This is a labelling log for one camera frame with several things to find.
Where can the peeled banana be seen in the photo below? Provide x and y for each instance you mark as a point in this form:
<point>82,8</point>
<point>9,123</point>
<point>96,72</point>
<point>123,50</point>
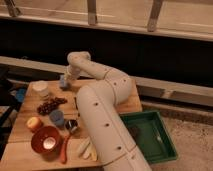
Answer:
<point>87,150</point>

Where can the orange bowl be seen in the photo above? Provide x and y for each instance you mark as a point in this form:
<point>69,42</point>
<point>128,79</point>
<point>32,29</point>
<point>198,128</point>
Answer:
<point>46,140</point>

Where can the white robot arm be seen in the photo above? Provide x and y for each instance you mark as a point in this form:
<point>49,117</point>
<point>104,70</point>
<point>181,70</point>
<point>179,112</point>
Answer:
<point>96,103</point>

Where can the green plastic tray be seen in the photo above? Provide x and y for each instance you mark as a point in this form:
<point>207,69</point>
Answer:
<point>151,136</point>

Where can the black chair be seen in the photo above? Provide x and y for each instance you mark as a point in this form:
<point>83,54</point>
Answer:
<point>8,100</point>

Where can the orange carrot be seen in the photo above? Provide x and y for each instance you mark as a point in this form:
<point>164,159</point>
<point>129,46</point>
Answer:
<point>63,155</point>

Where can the red yellow apple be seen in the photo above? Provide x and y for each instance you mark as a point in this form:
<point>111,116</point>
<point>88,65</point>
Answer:
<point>34,123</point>

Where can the blue plastic cup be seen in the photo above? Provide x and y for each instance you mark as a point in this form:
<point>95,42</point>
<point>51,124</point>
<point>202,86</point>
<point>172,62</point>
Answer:
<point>57,118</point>

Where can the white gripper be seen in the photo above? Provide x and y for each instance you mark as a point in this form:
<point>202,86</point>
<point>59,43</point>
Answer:
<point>72,73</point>

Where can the white cup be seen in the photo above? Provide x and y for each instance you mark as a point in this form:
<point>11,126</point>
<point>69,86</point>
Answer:
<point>41,88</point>

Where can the bunch of dark grapes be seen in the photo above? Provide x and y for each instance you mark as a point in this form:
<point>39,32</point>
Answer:
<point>50,105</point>

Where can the metal measuring cup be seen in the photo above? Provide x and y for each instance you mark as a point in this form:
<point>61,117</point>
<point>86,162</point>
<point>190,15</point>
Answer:
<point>71,125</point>

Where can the blue object at table edge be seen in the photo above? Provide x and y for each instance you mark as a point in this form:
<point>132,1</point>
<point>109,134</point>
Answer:
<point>20,94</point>

